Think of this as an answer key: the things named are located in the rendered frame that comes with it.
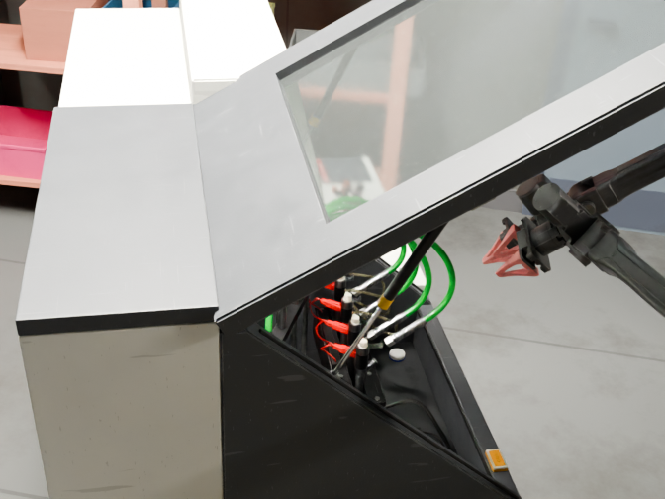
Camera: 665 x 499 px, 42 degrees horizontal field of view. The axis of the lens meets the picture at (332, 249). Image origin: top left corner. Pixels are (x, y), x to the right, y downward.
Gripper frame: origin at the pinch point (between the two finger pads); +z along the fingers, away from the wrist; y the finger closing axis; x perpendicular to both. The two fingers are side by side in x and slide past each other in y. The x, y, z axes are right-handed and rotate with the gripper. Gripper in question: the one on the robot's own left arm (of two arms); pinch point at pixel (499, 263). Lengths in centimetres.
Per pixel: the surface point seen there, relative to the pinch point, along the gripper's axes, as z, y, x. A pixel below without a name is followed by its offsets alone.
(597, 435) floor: 59, -51, 153
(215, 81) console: 29, -32, -54
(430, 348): 36.0, -10.0, 24.4
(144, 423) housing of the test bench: 37, 44, -50
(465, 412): 26.2, 12.8, 22.3
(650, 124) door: 10, -207, 173
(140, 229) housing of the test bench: 27, 18, -63
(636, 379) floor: 48, -82, 176
